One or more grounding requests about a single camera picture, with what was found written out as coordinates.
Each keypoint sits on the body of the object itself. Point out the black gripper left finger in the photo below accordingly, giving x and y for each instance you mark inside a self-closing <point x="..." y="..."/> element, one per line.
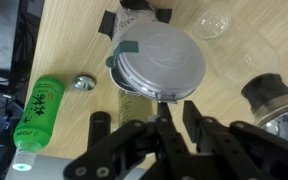
<point x="127" y="153"/>

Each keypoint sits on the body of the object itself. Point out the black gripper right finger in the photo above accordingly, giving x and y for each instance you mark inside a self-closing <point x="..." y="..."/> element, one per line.
<point x="244" y="153"/>

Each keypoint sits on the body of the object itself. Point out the tin canister with lavender lid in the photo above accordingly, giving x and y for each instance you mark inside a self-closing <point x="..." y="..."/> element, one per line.
<point x="160" y="60"/>

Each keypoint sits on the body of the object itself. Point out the green tea bottle kanji label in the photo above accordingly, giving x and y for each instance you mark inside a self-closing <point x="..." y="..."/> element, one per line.
<point x="39" y="110"/>

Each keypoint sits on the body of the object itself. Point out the olive glass jar with lid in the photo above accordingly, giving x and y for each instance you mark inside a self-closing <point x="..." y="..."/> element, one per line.
<point x="134" y="110"/>

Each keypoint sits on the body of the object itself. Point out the small shiny metal knob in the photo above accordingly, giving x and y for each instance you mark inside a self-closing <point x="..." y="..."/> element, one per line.
<point x="84" y="83"/>

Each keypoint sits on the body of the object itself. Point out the black equipment rack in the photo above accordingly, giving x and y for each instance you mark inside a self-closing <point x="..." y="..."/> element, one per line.
<point x="17" y="43"/>

